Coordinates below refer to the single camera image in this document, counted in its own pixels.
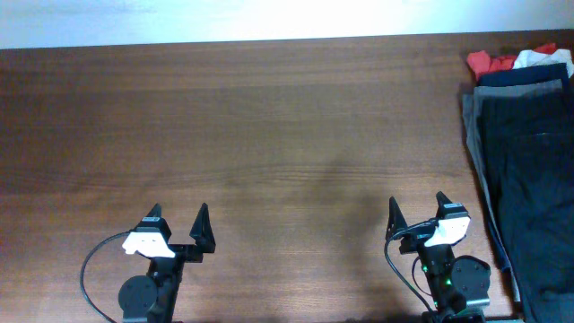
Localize red garment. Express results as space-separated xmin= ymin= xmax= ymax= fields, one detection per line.
xmin=466 ymin=43 xmax=558 ymax=80

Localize black shorts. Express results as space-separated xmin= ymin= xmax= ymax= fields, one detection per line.
xmin=483 ymin=92 xmax=573 ymax=322

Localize grey shorts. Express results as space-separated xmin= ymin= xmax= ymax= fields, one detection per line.
xmin=462 ymin=80 xmax=563 ymax=302

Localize white garment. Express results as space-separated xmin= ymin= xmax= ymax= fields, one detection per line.
xmin=513 ymin=48 xmax=573 ymax=77

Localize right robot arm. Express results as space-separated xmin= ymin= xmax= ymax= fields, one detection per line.
xmin=384 ymin=192 xmax=491 ymax=323

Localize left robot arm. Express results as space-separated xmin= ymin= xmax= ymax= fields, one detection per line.
xmin=118 ymin=203 xmax=216 ymax=323

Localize navy blue garment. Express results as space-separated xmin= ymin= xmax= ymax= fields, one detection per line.
xmin=474 ymin=63 xmax=573 ymax=114

